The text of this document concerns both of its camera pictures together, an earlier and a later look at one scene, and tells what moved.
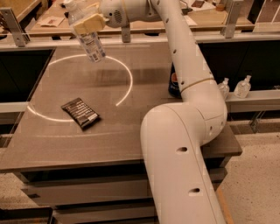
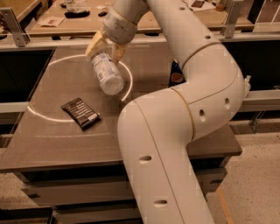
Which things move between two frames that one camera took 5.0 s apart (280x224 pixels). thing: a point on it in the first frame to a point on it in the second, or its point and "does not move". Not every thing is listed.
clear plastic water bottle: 78,10 to 108,73
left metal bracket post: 9,18 does not move
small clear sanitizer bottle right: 242,87 does not move
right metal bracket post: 233,18 does not move
